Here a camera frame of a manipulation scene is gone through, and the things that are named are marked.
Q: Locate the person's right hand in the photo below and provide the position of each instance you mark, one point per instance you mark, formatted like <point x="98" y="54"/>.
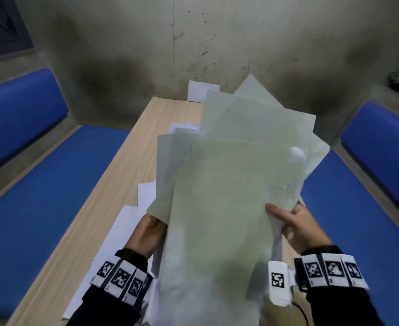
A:
<point x="306" y="230"/>

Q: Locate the wristband with square markers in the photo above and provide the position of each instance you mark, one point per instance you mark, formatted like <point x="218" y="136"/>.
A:
<point x="332" y="269"/>
<point x="119" y="277"/>

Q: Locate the right wristband with square markers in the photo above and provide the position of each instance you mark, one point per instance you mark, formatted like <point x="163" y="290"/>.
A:
<point x="332" y="269"/>

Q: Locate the person's right forearm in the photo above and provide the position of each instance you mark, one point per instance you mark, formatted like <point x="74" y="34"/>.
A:
<point x="338" y="305"/>

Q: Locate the dark window grille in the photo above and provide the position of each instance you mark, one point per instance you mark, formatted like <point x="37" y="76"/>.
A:
<point x="2" y="22"/>

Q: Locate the person's left forearm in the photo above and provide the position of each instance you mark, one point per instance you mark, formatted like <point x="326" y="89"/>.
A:
<point x="101" y="308"/>

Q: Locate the person's left hand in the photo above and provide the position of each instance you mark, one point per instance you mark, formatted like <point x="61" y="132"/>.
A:
<point x="145" y="235"/>

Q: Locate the bunch of pale green papers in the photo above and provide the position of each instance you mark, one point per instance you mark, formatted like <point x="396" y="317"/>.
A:
<point x="226" y="200"/>

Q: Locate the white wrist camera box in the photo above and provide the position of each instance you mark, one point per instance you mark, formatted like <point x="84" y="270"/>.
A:
<point x="279" y="283"/>

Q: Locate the left wristband with square markers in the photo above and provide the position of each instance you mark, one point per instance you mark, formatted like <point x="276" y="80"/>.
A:
<point x="119" y="277"/>

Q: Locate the blue bench backrest cushion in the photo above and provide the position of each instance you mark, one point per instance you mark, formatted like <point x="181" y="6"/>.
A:
<point x="386" y="149"/>
<point x="19" y="111"/>

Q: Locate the person's right thumb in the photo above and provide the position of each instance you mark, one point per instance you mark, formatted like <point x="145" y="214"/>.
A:
<point x="279" y="211"/>

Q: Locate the blue bench seat cushion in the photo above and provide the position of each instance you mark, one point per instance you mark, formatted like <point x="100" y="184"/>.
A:
<point x="40" y="213"/>
<point x="362" y="241"/>

